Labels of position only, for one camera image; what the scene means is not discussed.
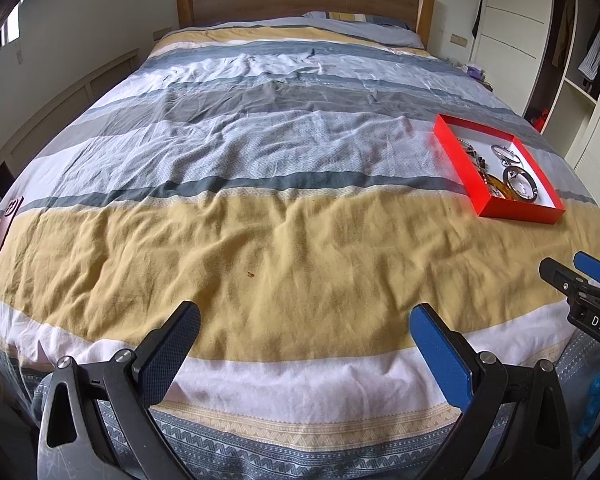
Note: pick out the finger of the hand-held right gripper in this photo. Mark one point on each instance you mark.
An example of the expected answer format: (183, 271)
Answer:
(560, 274)
(595, 267)

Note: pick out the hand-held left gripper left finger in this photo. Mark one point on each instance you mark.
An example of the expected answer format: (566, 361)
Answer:
(167, 355)

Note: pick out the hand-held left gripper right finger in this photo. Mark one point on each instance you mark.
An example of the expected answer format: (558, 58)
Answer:
(440, 355)

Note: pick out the wide dark bangle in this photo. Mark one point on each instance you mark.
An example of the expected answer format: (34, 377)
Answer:
(508, 180)

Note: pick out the red cardboard box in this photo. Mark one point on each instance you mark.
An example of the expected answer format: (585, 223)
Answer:
(467, 175)

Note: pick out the thin silver bangle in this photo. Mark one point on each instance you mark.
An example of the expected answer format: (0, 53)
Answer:
(495, 150)

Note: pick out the blue plastic object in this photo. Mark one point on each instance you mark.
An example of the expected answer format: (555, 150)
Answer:
(596, 400)

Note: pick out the red object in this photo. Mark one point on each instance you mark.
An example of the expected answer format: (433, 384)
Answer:
(540, 119)

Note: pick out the striped bed with wooden headboard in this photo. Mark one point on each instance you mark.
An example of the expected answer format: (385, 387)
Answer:
(290, 240)

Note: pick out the hanging striped shirt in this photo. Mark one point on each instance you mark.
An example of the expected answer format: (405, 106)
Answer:
(592, 52)

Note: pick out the purple object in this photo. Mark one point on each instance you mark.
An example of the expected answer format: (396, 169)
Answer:
(475, 71)

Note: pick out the white radiator cover cabinet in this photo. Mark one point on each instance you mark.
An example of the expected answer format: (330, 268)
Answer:
(45, 120)

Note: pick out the white wardrobe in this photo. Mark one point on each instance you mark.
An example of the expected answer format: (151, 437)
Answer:
(515, 10)

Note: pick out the striped pillow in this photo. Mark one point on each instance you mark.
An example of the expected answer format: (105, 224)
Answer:
(370, 27)

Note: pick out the window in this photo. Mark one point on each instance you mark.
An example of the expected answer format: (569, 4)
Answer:
(5, 35)

